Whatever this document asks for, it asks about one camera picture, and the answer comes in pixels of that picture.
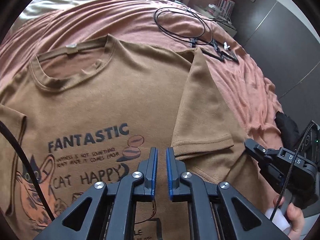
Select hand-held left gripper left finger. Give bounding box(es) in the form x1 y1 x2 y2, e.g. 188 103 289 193
32 147 158 240

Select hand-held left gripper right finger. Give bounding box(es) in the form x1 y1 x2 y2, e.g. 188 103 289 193
166 147 288 240

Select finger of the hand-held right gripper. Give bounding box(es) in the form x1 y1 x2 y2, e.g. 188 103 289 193
244 139 278 164
259 162 285 193

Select brown printed t-shirt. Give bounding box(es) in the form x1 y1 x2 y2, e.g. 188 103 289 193
0 34 283 240

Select black folded clothes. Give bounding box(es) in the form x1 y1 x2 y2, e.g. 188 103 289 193
275 111 300 153

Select person's right hand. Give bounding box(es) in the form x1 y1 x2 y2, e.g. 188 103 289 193
272 195 307 240

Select white paper piece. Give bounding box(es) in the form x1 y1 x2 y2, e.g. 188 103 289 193
264 205 292 233

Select pink bed blanket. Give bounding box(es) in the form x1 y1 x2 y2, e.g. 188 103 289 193
0 4 284 140

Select cream nightstand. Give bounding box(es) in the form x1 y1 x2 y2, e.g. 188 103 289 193
195 4 238 37

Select striped gift bag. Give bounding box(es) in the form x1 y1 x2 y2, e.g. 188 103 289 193
217 0 235 18

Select thin black braided cable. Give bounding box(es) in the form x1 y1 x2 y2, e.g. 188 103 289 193
269 120 316 222

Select black angular frame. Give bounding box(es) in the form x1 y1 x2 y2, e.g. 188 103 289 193
191 38 239 64

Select thick black braided cable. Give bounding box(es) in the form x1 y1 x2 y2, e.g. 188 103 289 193
0 120 55 222

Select coiled thin black cable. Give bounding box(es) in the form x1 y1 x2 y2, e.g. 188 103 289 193
154 7 213 42

